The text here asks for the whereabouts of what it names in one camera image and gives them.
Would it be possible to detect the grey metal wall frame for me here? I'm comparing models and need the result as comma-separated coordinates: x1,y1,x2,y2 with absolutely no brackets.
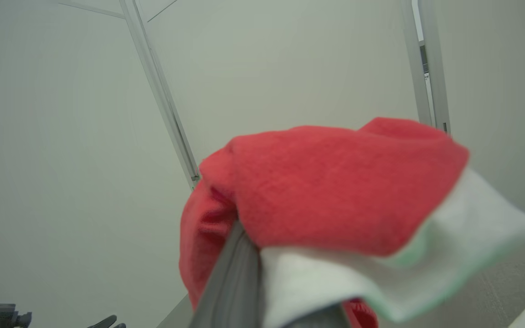
401,0,452,135
57,0,201,191

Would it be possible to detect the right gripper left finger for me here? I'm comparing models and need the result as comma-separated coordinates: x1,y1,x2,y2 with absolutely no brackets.
189,220,264,328

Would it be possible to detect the grey fabric sofa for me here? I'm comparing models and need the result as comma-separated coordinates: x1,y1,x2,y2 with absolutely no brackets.
155,219,525,328

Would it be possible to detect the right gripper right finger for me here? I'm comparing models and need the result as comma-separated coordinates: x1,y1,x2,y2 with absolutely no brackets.
285,304,350,328

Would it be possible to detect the red and white garment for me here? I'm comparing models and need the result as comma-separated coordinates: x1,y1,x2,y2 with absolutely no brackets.
178,117,525,328

